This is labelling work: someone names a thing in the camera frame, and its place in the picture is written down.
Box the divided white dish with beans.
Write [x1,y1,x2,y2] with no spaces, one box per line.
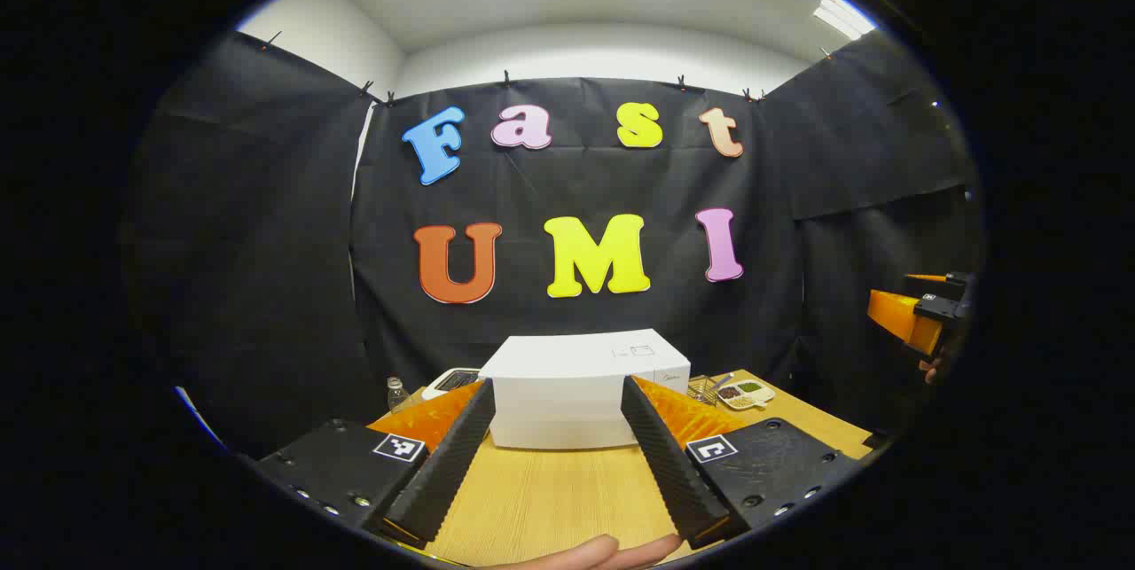
[716,379,775,411]

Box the white microwave oven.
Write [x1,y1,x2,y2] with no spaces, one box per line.
[479,328,692,451]

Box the white toaster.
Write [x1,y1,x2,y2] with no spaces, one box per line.
[422,368,482,402]

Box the metal wire basket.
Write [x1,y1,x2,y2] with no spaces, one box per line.
[687,373,735,407]

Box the white printed sheet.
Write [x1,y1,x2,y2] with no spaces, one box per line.
[173,386,227,451]

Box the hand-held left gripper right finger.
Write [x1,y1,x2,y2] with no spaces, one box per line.
[621,375,863,550]

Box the small ceiling light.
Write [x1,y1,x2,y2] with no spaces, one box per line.
[813,0,877,41]

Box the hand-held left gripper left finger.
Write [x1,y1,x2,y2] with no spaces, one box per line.
[257,378,496,550]

